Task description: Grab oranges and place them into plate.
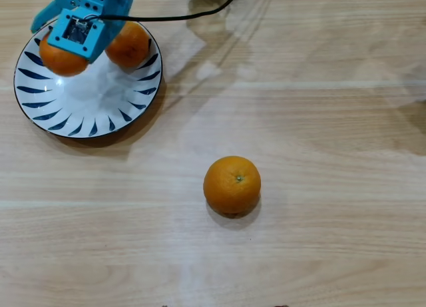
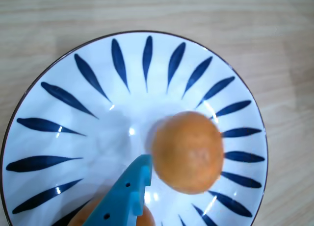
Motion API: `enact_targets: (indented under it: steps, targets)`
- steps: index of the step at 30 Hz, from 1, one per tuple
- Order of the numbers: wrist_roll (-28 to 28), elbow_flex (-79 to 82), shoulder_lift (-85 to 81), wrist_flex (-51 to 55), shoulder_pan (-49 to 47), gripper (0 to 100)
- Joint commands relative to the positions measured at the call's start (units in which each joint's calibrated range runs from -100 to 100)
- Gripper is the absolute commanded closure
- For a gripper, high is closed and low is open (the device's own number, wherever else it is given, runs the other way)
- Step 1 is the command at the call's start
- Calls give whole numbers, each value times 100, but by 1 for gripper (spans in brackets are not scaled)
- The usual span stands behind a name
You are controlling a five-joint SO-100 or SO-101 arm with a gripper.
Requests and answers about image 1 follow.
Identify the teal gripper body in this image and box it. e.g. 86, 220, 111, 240
81, 0, 137, 24

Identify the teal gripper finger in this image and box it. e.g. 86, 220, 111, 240
31, 0, 84, 33
95, 17, 129, 60

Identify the orange with dark scratch marks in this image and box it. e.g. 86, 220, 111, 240
105, 20, 151, 68

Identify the small plain orange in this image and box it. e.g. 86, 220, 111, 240
39, 32, 91, 77

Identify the large orange with green stem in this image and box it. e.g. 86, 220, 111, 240
202, 155, 262, 216

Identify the white plate with blue strokes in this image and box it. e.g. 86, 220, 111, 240
13, 19, 164, 140

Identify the teal wrist camera box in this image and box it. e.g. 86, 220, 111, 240
45, 7, 105, 63

